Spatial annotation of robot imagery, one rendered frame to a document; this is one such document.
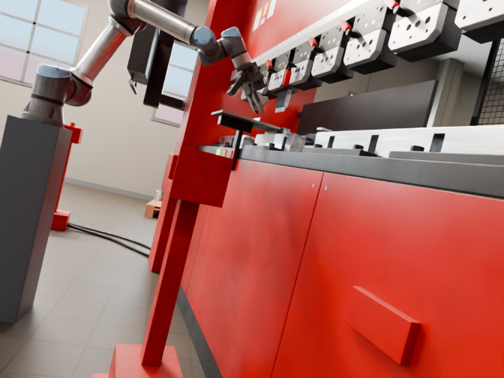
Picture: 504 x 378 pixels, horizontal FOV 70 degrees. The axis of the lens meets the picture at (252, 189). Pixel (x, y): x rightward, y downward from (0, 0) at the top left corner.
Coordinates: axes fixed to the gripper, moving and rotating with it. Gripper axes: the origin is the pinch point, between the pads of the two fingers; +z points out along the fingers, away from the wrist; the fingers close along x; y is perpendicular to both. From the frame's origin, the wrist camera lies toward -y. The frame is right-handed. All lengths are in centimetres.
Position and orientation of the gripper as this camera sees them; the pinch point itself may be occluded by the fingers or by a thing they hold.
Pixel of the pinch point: (258, 112)
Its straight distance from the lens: 160.7
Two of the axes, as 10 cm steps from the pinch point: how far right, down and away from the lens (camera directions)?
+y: 8.5, -4.6, 2.6
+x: -3.5, -1.3, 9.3
